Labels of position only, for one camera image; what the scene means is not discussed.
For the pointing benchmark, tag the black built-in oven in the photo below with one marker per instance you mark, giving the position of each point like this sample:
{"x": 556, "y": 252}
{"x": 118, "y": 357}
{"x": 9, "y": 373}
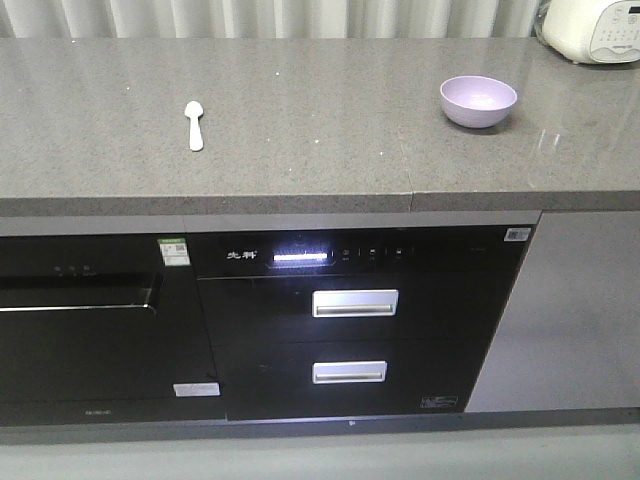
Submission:
{"x": 103, "y": 329}

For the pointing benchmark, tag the lilac plastic bowl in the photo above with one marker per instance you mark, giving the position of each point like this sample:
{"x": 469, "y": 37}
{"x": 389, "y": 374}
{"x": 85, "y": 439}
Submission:
{"x": 476, "y": 101}

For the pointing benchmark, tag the silver drawer handle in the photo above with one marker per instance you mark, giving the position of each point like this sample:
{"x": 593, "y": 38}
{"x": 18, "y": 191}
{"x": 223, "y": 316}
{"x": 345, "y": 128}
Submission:
{"x": 348, "y": 372}
{"x": 354, "y": 303}

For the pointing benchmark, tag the grey cabinet door panel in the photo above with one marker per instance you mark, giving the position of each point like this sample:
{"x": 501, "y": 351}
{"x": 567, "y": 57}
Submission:
{"x": 569, "y": 335}

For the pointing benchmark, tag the white rice cooker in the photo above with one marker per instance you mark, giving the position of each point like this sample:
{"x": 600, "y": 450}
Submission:
{"x": 593, "y": 32}

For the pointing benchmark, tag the mint green plastic spoon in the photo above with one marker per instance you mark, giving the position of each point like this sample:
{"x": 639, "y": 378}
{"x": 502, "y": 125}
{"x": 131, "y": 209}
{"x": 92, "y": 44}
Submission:
{"x": 193, "y": 112}

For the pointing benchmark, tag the lower silver drawer handle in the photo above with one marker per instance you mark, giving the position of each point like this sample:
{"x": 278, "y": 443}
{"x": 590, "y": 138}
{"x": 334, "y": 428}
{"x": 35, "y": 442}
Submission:
{"x": 348, "y": 372}

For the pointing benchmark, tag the upper silver drawer handle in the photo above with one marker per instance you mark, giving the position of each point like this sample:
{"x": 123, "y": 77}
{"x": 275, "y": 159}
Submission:
{"x": 354, "y": 303}

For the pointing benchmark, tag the black disinfection cabinet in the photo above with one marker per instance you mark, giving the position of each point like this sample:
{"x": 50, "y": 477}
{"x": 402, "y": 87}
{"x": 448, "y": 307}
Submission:
{"x": 256, "y": 292}

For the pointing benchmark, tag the white curtain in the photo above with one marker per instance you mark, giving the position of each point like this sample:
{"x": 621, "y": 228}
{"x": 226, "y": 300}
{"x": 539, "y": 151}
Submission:
{"x": 273, "y": 19}

